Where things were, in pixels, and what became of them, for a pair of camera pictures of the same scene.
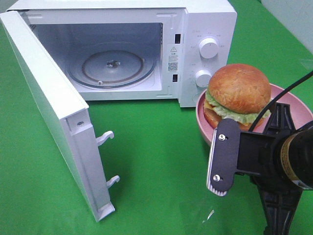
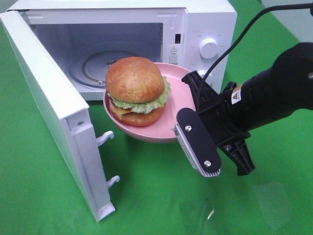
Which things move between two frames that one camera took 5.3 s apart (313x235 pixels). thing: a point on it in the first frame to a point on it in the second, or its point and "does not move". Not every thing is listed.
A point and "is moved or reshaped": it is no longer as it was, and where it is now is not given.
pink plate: x=206 y=129 is moved or reshaped
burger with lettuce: x=239 y=92 is moved or reshaped
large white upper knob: x=208 y=48 does not move
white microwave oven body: x=137 y=50 does not move
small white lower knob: x=202 y=78 does not move
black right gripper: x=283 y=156 to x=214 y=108
